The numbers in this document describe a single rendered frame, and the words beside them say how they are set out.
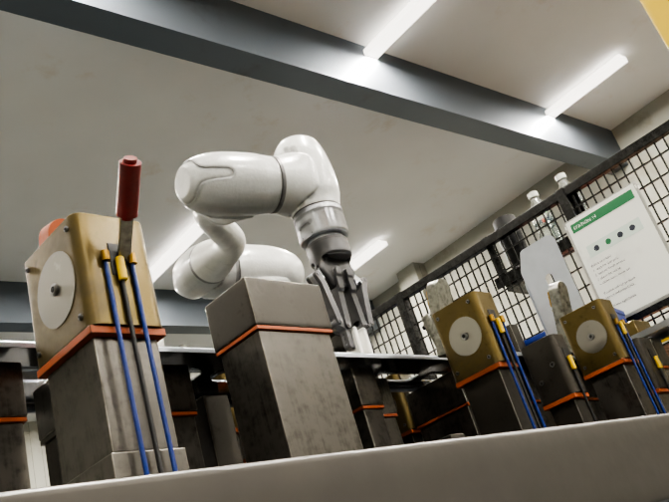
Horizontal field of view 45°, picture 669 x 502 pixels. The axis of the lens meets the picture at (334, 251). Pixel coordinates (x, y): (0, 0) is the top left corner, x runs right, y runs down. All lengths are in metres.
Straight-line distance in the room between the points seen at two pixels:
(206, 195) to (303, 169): 0.18
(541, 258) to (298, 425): 1.22
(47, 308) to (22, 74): 4.91
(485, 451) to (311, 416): 0.60
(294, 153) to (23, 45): 4.16
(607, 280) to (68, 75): 4.24
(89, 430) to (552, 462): 0.49
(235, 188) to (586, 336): 0.68
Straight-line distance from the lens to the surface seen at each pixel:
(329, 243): 1.37
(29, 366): 0.96
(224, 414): 1.03
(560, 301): 1.58
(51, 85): 5.79
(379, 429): 1.21
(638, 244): 2.20
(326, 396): 0.92
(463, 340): 1.25
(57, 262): 0.80
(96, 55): 5.60
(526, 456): 0.33
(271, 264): 1.95
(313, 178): 1.41
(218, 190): 1.33
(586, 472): 0.35
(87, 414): 0.75
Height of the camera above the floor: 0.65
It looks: 24 degrees up
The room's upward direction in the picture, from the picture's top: 18 degrees counter-clockwise
